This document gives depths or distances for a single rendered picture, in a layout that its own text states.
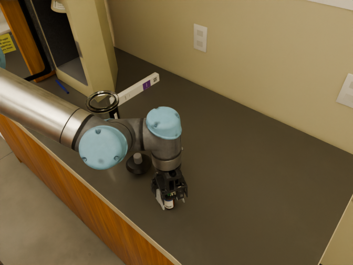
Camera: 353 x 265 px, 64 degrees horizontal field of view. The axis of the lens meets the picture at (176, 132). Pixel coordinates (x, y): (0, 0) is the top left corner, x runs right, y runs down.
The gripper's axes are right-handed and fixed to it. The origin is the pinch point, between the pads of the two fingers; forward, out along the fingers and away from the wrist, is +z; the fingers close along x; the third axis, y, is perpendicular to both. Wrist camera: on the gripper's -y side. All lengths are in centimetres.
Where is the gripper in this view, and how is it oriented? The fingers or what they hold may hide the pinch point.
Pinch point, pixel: (168, 197)
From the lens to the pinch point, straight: 90.0
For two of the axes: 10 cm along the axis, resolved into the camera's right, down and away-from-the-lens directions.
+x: 9.4, -2.7, 2.3
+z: 0.3, 7.1, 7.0
